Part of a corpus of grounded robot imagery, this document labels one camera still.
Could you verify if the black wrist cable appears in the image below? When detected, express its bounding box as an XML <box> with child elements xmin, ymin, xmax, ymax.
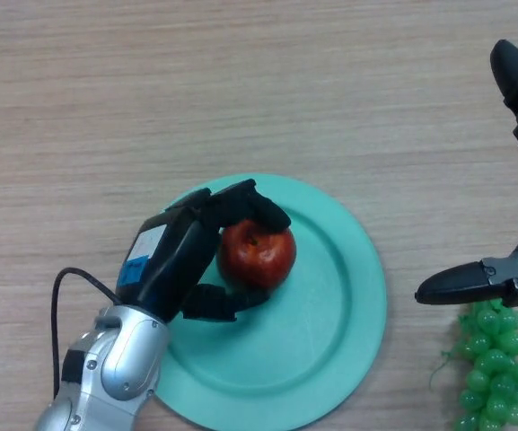
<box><xmin>50</xmin><ymin>267</ymin><xmax>123</xmax><ymax>400</ymax></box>

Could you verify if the red apple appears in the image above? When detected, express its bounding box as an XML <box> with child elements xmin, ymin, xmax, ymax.
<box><xmin>218</xmin><ymin>219</ymin><xmax>297</xmax><ymax>290</ymax></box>

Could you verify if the green round plate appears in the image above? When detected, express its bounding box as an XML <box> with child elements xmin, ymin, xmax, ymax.
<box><xmin>153</xmin><ymin>172</ymin><xmax>388</xmax><ymax>431</ymax></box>

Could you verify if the green grape bunch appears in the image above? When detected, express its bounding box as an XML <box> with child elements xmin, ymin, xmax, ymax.
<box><xmin>428</xmin><ymin>300</ymin><xmax>518</xmax><ymax>431</ymax></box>

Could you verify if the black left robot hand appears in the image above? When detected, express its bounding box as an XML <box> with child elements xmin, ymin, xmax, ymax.
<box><xmin>113</xmin><ymin>178</ymin><xmax>293</xmax><ymax>323</ymax></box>

